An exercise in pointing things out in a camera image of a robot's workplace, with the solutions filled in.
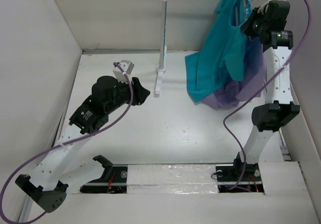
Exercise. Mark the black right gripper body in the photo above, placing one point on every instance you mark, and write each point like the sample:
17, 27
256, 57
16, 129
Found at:
256, 23

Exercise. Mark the teal t shirt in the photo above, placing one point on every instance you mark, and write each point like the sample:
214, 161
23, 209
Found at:
221, 58

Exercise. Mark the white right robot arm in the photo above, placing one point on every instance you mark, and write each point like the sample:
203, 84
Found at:
279, 108

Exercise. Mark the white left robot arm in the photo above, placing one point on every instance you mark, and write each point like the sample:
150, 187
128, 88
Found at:
49, 184

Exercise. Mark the purple t shirt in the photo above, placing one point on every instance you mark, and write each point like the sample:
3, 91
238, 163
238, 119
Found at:
234, 92

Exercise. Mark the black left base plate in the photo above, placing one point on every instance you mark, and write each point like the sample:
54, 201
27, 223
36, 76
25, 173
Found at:
113, 179

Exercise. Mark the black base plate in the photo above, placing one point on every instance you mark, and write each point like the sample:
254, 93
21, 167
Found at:
228, 179
113, 179

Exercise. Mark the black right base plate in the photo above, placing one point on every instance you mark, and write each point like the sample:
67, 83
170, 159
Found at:
228, 179

